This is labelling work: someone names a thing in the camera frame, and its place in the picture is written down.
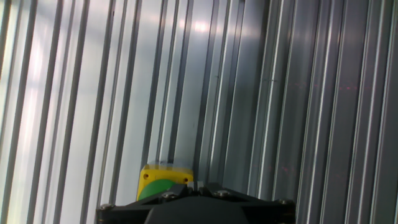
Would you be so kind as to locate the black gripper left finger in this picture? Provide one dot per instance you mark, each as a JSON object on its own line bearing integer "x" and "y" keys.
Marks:
{"x": 130, "y": 213}

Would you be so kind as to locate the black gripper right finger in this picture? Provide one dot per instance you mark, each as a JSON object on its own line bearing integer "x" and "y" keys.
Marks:
{"x": 267, "y": 211}

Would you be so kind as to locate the green round push button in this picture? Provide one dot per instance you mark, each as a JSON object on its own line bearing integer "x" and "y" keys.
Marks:
{"x": 155, "y": 188}

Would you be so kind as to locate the yellow button box grey base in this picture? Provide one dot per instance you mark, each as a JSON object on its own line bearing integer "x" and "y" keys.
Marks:
{"x": 149, "y": 175}

